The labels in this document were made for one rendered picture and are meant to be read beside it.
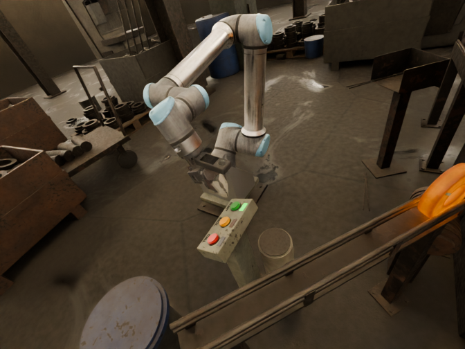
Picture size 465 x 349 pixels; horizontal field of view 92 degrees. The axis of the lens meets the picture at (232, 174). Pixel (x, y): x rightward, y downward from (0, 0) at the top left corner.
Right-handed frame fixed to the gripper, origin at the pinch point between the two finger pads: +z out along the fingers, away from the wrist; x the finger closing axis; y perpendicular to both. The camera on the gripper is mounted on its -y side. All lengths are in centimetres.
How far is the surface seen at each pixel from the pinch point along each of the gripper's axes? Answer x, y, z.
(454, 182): -13, -58, 10
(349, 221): -53, -12, 74
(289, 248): 3.6, -17.2, 22.0
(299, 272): 16.8, -30.3, 10.2
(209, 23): -284, 188, -87
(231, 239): 12.4, -5.3, 8.4
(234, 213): 3.1, -1.2, 6.7
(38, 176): 19, 157, -39
